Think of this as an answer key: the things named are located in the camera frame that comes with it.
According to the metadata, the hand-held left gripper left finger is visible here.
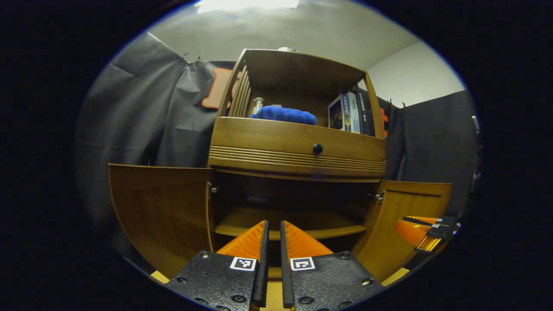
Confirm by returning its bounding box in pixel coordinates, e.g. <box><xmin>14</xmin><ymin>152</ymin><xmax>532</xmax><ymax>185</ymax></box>
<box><xmin>166</xmin><ymin>220</ymin><xmax>269</xmax><ymax>311</ymax></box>

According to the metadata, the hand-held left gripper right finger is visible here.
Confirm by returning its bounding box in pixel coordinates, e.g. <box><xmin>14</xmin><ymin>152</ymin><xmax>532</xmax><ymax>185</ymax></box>
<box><xmin>280</xmin><ymin>220</ymin><xmax>385</xmax><ymax>310</ymax></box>

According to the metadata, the wooden shoe cabinet door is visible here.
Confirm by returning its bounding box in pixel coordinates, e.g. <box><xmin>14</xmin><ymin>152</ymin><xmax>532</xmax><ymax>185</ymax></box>
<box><xmin>352</xmin><ymin>180</ymin><xmax>454</xmax><ymax>283</ymax></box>
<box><xmin>108</xmin><ymin>163</ymin><xmax>216</xmax><ymax>279</ymax></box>

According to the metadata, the wooden cabinet inner shelf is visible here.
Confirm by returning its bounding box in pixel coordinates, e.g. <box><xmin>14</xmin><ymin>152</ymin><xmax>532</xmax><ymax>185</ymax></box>
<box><xmin>215</xmin><ymin>206</ymin><xmax>368</xmax><ymax>240</ymax></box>

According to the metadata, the wooden cabinet drawer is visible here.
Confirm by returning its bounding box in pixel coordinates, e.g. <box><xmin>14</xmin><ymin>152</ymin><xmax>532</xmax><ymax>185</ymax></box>
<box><xmin>207</xmin><ymin>117</ymin><xmax>387</xmax><ymax>182</ymax></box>

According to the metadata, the black spine book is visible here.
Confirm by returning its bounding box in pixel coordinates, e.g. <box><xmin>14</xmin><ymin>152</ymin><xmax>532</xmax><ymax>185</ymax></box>
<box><xmin>358</xmin><ymin>89</ymin><xmax>375</xmax><ymax>136</ymax></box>

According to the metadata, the light blue spine book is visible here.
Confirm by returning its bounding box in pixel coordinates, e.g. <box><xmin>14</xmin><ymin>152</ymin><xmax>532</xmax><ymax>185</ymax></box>
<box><xmin>348</xmin><ymin>92</ymin><xmax>361</xmax><ymax>133</ymax></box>

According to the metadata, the dark cover book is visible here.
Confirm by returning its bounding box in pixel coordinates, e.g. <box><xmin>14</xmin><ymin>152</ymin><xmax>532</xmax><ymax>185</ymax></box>
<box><xmin>327</xmin><ymin>95</ymin><xmax>351</xmax><ymax>131</ymax></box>

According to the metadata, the blue towel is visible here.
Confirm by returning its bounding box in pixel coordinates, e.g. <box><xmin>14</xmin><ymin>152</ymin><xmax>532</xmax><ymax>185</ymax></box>
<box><xmin>251</xmin><ymin>105</ymin><xmax>317</xmax><ymax>126</ymax></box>

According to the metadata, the black backdrop cloth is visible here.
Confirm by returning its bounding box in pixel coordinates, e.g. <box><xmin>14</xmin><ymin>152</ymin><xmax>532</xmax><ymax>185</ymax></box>
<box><xmin>76</xmin><ymin>31</ymin><xmax>481</xmax><ymax>260</ymax></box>

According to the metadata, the ceiling light panel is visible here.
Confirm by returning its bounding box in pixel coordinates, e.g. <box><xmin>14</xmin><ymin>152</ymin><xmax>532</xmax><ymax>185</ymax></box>
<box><xmin>197</xmin><ymin>0</ymin><xmax>299</xmax><ymax>14</ymax></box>

